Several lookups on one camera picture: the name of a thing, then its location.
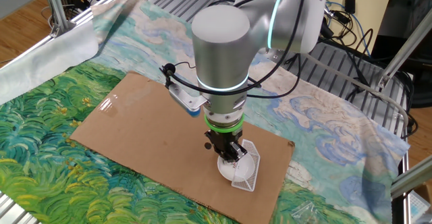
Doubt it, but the white wire mesh rack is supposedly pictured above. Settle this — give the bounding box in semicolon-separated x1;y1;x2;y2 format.
231;138;262;193

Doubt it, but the white grid tray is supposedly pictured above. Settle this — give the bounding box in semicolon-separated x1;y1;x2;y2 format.
406;190;432;224

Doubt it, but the diagonal aluminium frame strut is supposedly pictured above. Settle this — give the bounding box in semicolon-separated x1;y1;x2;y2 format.
376;9;432;91

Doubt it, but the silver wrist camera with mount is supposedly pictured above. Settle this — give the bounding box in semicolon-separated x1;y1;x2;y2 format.
167;82;208;119

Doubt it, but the cream board panel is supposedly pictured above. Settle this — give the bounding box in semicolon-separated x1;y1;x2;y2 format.
325;0;396;55

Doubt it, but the small white bowl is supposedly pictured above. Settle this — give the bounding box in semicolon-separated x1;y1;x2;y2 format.
217;152;256;182

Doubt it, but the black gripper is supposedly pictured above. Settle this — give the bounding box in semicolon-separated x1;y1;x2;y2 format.
205;130;248;167

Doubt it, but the black camera cable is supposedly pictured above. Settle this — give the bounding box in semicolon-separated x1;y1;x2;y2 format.
159;0;310;96

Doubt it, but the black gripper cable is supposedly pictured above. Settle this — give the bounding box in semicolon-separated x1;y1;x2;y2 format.
246;53;302;100

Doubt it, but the painted landscape tablecloth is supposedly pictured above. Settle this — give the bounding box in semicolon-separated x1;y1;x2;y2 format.
0;0;411;224

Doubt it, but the aluminium frame beam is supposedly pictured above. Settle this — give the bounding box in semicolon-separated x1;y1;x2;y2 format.
389;156;432;200

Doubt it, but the black power adapter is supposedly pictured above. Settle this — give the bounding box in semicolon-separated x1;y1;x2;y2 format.
344;0;357;16

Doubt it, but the brown cardboard sheet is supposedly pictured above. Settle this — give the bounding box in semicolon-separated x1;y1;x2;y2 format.
69;71;296;224

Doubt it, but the clear bag with brass screws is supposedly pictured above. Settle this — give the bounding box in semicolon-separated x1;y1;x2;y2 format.
290;200;327;224

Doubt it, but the aluminium frame post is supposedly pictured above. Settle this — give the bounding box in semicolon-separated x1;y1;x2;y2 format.
40;0;77;39

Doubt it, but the grey hose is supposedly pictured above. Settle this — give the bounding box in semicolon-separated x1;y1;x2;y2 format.
302;51;410;138

